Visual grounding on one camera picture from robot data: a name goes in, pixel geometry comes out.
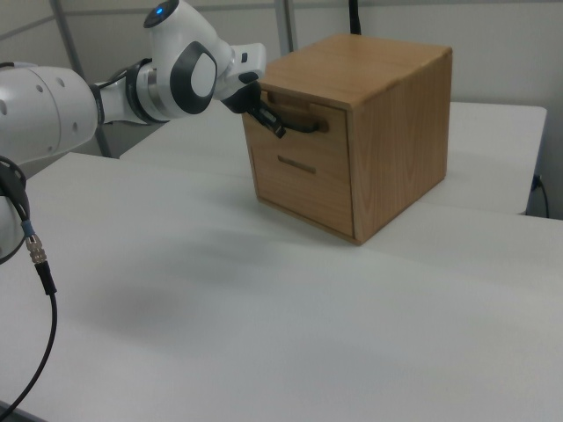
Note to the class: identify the wooden drawer cabinet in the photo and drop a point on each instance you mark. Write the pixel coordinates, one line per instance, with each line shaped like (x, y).
(396, 132)

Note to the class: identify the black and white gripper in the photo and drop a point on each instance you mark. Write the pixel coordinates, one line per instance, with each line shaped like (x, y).
(246, 59)

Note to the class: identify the wooden drawer with slot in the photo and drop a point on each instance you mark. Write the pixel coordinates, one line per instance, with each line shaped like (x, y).
(303, 198)

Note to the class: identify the black vertical pole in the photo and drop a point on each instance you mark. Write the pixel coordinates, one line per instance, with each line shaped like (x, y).
(355, 15)

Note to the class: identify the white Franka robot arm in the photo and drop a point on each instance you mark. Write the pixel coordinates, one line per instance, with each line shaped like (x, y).
(88, 88)

